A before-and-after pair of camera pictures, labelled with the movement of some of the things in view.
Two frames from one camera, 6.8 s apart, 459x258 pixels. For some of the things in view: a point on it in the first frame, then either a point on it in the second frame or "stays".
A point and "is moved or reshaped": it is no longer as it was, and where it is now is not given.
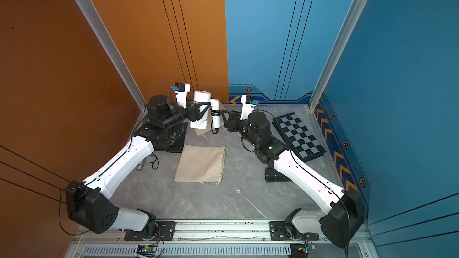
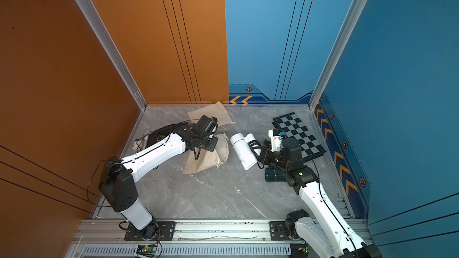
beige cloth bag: x=201 y=163 is moved or reshaped
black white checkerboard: x=300 y=140 stays
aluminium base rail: x=250 y=239 stays
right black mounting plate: x=278 y=232 stays
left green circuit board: x=147 y=250 stays
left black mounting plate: x=166 y=232 stays
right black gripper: x=234 y=120 to x=266 y=153
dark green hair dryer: x=272 y=175 stays
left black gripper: x=196 y=116 to x=214 y=141
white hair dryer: x=202 y=97 to x=247 y=148
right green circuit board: x=299 y=251 stays
